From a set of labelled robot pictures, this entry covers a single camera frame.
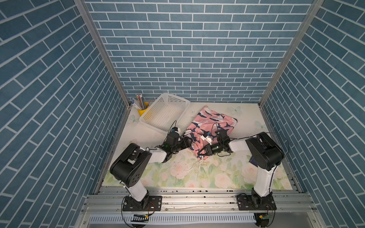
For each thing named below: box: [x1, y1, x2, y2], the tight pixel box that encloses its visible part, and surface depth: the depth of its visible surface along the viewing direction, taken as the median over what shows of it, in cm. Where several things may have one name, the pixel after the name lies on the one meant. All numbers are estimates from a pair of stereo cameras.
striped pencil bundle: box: [135, 94, 149, 110], surface depth 107 cm
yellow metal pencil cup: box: [137, 101, 150, 117], surface depth 107 cm
